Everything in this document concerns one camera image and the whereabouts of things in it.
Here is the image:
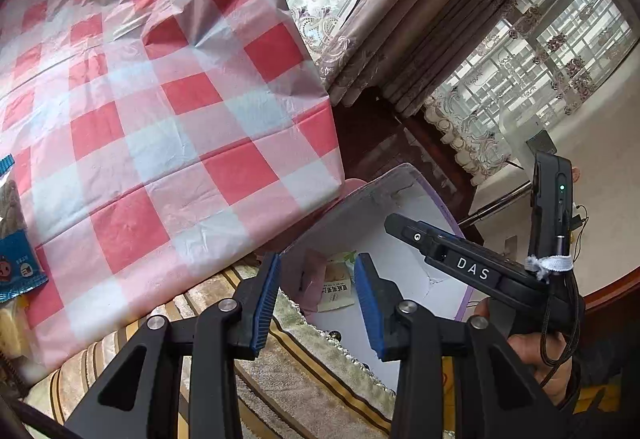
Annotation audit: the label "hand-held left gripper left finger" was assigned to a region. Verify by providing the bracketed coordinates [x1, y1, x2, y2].
[64, 251, 283, 439]

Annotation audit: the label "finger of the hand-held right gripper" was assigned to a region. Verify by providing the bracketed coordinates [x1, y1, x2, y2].
[384, 213, 442, 261]

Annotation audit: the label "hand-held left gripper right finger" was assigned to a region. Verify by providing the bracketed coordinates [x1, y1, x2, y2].
[354, 253, 571, 439]

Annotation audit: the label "white box with purple rim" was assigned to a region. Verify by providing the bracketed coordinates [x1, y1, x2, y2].
[277, 162, 483, 402]

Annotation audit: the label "clear snack packet blue edges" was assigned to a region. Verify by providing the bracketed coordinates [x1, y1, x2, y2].
[0, 154, 50, 305]

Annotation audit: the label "pale yellow snack packet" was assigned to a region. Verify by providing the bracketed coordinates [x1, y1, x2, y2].
[0, 296, 31, 360]

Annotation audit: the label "person's right forearm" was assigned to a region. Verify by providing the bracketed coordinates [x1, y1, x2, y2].
[555, 349, 640, 439]

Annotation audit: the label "person's right hand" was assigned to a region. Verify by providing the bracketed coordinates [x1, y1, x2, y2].
[472, 299, 573, 402]

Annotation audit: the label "white snack packet green top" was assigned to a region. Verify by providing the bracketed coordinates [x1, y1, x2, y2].
[317, 253, 357, 312]

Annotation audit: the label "pink snack packet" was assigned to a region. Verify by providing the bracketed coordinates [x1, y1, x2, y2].
[299, 249, 328, 312]

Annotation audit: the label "striped beige sofa cover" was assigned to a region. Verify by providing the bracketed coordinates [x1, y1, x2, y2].
[25, 264, 401, 439]

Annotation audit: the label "beige patterned drape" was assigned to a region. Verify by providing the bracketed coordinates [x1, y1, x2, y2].
[380, 0, 593, 117]
[290, 0, 453, 107]

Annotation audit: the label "red checked plastic tablecloth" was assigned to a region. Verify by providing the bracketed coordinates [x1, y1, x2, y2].
[0, 0, 346, 375]

